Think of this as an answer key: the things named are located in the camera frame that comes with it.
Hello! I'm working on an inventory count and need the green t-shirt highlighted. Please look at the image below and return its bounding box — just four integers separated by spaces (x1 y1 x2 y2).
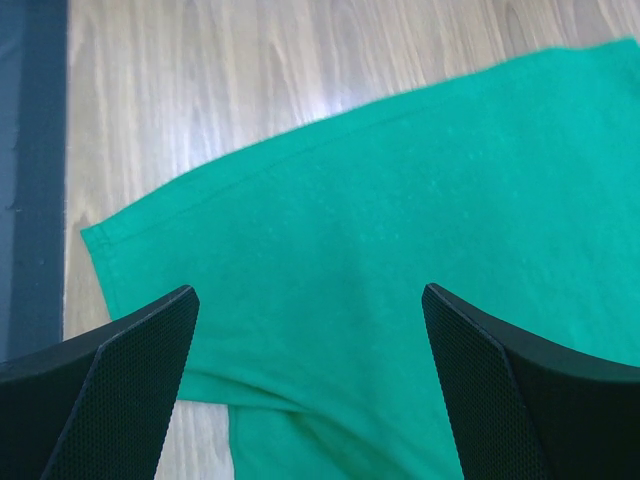
82 39 639 479

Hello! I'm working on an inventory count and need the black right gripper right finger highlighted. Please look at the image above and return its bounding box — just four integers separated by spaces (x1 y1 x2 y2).
422 283 639 479

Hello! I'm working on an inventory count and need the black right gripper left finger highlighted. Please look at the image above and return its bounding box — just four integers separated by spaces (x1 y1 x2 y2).
1 286 199 479

